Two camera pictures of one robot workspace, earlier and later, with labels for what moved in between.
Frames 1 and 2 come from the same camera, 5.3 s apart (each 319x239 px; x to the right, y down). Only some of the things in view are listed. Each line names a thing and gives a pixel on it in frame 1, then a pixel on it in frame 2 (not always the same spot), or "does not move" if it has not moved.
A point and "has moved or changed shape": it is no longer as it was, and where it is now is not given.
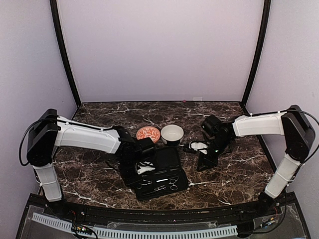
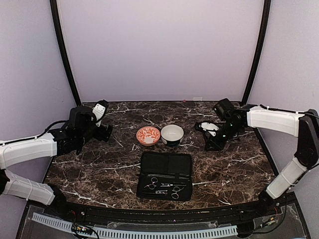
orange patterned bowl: [148, 132] does not move
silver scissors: [139, 186] → [154, 179]
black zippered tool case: [170, 178] has moved or changed shape
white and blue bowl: [172, 134] does not move
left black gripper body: [126, 167] → [87, 135]
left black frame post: [64, 50] does not move
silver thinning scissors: [173, 186] → [174, 195]
